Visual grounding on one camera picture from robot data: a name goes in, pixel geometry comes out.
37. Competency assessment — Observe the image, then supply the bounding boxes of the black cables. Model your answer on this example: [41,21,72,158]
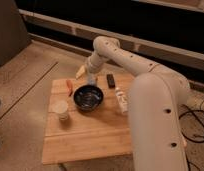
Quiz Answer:
[178,96,204,171]

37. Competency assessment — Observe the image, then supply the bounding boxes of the black rectangular block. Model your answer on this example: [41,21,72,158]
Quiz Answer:
[106,74,115,88]

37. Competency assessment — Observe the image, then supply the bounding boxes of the dark ceramic bowl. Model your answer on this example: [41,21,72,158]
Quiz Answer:
[73,85,104,112]

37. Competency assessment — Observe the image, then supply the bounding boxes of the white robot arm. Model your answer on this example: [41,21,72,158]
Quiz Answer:
[84,36,190,171]

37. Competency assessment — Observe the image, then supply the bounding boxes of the orange carrot toy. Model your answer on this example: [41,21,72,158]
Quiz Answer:
[66,79,73,97]

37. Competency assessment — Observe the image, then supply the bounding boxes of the wooden board table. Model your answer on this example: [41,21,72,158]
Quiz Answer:
[42,76,132,164]

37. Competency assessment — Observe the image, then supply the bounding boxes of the white paper cup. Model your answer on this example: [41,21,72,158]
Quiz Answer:
[52,100,69,120]

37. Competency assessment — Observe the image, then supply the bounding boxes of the white bottle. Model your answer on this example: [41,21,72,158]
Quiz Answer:
[115,87,128,115]

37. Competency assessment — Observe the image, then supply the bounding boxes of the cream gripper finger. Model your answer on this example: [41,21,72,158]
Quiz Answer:
[75,65,86,79]

